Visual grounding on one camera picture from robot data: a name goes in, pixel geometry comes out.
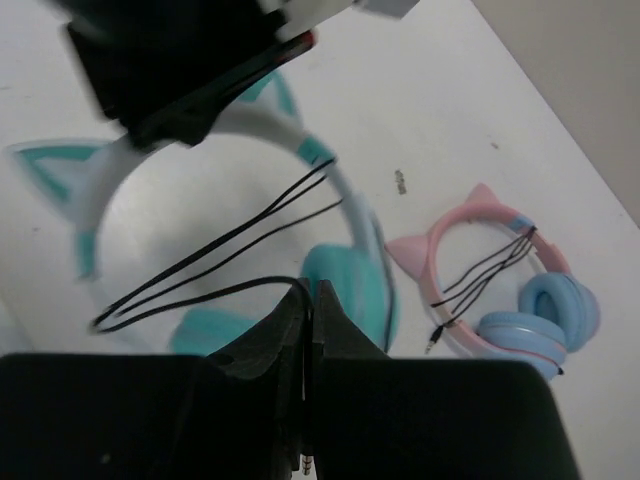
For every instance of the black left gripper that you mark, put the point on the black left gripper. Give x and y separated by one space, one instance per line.
165 70

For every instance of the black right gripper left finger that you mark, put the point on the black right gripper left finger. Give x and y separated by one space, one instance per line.
256 351

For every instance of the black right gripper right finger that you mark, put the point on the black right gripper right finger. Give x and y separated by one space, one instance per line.
334 335

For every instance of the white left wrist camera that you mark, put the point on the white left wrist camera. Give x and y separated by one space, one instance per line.
305 14

